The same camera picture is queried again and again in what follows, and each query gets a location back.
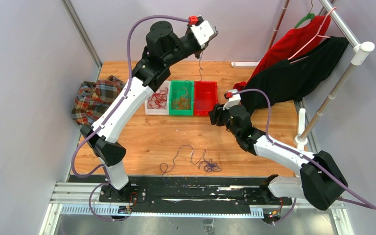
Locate white plastic strip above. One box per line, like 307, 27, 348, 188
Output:
231, 61, 259, 68

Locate red shirt on hanger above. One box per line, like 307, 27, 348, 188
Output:
233, 15, 331, 107

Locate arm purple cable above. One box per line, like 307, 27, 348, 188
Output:
70, 15, 197, 222
230, 89, 376, 225

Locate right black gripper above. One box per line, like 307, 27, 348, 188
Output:
209, 101, 240, 138

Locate white plastic bin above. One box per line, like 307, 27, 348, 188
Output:
144, 81, 171, 116

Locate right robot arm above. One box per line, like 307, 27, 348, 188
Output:
209, 103, 348, 211

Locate metal clothes rack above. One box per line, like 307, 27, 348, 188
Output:
302, 0, 376, 149

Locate orange cable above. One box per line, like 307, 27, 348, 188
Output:
171, 86, 192, 110

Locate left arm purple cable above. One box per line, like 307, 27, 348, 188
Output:
70, 15, 197, 222

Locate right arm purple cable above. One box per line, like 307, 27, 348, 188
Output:
230, 89, 376, 225

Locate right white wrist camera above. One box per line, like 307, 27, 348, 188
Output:
223, 89, 241, 110

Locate red plastic bin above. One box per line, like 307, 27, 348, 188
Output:
193, 81, 218, 116

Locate green plastic bin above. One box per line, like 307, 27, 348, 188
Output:
169, 80, 194, 116

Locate green hanger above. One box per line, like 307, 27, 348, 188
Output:
294, 0, 316, 29

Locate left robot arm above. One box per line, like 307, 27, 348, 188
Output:
80, 21, 218, 202

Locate plaid flannel shirt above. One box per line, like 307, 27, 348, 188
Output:
71, 75, 125, 125

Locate pink hanger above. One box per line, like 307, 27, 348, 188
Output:
288, 7, 336, 60

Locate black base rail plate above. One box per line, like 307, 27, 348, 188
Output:
98, 175, 292, 215

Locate red cable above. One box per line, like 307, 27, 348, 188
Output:
146, 85, 170, 111

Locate black shirt on hanger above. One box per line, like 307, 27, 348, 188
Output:
244, 36, 349, 106

